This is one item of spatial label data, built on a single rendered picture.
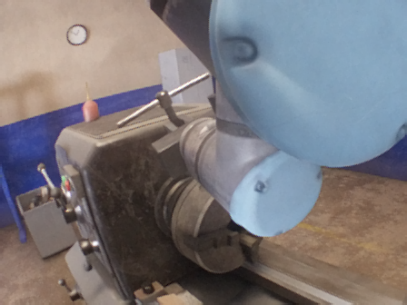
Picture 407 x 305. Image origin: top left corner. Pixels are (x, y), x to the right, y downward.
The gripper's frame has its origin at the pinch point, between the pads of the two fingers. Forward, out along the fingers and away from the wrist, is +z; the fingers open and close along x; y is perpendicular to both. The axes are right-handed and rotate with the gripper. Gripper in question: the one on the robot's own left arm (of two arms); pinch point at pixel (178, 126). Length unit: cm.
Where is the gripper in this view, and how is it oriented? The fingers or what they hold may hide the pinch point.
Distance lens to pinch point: 54.0
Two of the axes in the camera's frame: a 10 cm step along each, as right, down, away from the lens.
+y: -4.0, -8.2, -4.1
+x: -8.4, 5.1, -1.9
